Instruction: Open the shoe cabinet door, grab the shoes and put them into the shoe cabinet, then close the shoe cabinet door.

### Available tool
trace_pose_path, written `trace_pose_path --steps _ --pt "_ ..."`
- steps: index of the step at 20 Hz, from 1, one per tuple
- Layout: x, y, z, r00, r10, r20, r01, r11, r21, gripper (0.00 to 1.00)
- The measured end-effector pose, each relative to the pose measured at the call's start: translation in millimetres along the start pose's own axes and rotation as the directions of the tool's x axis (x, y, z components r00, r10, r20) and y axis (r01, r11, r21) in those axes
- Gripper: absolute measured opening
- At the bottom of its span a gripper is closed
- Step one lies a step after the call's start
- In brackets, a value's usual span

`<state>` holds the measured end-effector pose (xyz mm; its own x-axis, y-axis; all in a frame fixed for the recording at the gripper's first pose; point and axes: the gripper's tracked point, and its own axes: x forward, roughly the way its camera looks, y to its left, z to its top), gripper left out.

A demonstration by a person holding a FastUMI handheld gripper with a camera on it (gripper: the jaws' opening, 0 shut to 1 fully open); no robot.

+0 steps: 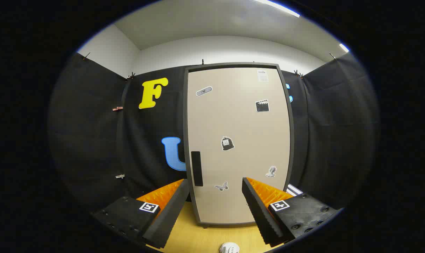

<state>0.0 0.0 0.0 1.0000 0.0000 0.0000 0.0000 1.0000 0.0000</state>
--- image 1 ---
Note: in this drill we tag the grey shoe cabinet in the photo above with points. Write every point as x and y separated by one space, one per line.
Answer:
292 140

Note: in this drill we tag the long ceiling light strip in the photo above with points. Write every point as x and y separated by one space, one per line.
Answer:
277 7

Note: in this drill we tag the black backdrop cloth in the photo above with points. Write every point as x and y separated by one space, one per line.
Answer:
93 140

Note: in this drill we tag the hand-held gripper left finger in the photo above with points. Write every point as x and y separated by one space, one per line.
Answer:
170 214

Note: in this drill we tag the short ceiling light strip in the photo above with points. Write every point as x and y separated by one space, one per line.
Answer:
344 47

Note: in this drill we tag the brown clip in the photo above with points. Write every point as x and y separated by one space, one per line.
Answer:
117 109

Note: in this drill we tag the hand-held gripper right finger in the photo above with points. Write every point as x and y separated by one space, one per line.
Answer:
260 214

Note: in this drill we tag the white lace-up shoe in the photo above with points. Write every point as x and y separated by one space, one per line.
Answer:
229 248

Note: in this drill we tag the beige shoe cabinet door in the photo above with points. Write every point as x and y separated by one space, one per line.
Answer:
240 123

